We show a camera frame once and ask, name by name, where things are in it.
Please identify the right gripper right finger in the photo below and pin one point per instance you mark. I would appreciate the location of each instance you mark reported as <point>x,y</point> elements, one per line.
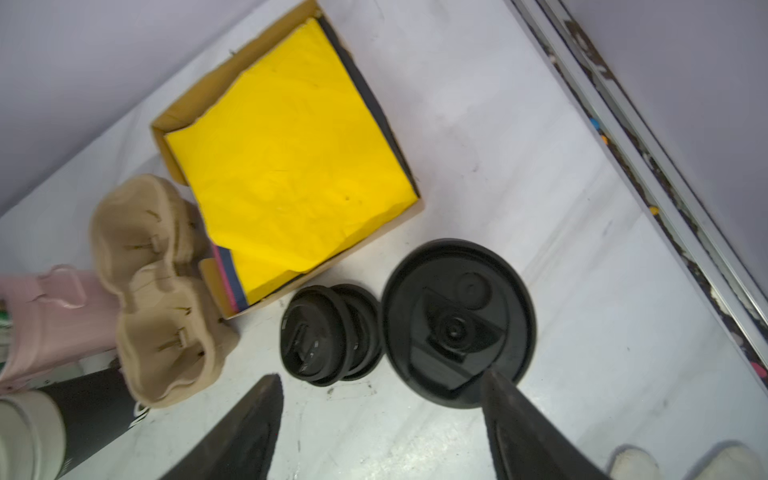
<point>524,444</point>

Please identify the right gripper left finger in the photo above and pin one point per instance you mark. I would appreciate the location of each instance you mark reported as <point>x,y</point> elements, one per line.
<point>242,444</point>

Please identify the white glove right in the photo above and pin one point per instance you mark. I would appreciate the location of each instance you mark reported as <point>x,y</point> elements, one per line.
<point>724,460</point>

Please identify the pink straw holder cup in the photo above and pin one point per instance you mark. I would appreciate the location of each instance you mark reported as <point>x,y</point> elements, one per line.
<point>52,319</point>

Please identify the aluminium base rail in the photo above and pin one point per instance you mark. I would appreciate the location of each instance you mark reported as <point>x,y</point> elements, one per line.
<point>737,299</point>

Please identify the single black cup lid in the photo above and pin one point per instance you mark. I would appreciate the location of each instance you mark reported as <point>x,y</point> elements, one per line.
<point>451,310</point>

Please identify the stack of paper cups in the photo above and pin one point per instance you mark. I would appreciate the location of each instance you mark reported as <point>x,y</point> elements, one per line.
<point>46,432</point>

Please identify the stack of black lids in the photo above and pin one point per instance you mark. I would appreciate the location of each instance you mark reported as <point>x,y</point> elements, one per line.
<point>331,334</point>

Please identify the cardboard box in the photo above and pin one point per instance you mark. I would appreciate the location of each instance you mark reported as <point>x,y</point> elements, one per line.
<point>282,156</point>

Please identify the yellow napkin stack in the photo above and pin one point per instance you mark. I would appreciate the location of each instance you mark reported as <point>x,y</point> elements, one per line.
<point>294,162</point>

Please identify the brown pulp cup carrier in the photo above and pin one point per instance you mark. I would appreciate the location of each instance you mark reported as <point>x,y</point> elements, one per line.
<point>171,339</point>

